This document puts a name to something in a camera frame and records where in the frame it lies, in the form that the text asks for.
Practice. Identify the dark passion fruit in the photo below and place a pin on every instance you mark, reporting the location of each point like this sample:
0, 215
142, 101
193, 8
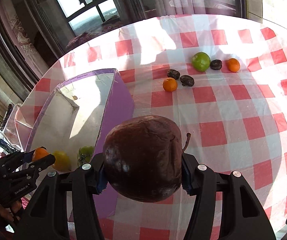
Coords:
172, 73
216, 64
187, 80

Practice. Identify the green apple on table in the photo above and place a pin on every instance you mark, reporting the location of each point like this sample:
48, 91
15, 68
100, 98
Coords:
201, 61

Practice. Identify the left hand black glove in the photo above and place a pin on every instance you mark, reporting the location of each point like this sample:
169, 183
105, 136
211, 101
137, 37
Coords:
12, 213

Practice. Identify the pink checkered tablecloth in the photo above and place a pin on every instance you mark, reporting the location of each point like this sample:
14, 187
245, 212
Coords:
238, 121

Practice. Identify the yellow fruit in box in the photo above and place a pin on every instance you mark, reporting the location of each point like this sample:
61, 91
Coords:
62, 162

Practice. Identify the green persimmon in box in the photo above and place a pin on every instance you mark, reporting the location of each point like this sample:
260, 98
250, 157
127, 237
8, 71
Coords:
85, 155

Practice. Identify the dark red apple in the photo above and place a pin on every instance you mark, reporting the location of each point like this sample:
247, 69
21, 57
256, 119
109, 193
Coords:
142, 158

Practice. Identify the small orange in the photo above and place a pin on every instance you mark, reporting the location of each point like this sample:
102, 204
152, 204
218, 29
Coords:
233, 65
169, 84

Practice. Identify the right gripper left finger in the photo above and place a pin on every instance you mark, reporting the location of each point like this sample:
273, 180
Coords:
45, 216

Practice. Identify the purple cardboard box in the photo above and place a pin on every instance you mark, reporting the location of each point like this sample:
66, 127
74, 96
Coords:
81, 112

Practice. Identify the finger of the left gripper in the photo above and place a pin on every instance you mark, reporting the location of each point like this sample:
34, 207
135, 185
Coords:
15, 160
48, 160

